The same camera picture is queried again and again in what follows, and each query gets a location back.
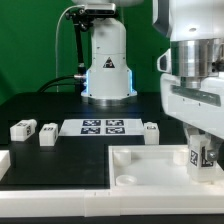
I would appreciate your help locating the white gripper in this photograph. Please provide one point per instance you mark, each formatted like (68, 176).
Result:
(203, 109)

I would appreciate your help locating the white square table top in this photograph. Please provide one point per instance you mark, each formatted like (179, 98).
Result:
(150, 165)

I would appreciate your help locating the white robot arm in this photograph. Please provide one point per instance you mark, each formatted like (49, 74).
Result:
(192, 80)

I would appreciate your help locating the white sheet with markers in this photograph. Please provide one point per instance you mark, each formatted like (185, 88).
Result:
(101, 127)

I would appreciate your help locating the white left fence piece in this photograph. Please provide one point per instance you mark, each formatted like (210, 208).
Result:
(4, 162)

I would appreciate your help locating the white front fence wall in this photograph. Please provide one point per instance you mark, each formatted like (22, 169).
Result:
(115, 202)

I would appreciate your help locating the grey camera on mount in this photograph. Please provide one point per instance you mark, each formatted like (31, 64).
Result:
(100, 9)

